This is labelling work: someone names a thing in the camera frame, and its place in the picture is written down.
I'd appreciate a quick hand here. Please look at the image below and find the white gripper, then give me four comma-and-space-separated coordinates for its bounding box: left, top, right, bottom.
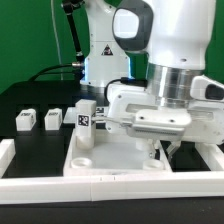
106, 90, 224, 161

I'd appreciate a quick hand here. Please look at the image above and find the white square tabletop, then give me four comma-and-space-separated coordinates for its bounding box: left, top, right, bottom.
63, 129, 172, 176

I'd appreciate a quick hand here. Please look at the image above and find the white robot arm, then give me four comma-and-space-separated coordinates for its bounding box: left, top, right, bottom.
103, 0, 224, 154

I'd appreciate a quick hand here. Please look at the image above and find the white U-shaped obstacle fence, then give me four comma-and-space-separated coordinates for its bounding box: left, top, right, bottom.
0, 139, 224, 204

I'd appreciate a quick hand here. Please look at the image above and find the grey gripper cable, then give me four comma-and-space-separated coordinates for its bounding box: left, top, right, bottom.
103, 77, 148, 101

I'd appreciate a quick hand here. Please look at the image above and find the white AprilTag base plate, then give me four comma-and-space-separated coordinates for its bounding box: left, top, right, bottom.
63, 106, 108, 124

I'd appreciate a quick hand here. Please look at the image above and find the black cable at base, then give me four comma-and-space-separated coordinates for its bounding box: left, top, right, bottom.
27, 61, 86, 83

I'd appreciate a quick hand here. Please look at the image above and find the grey hanging cable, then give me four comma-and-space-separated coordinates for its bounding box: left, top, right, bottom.
50, 0, 64, 81

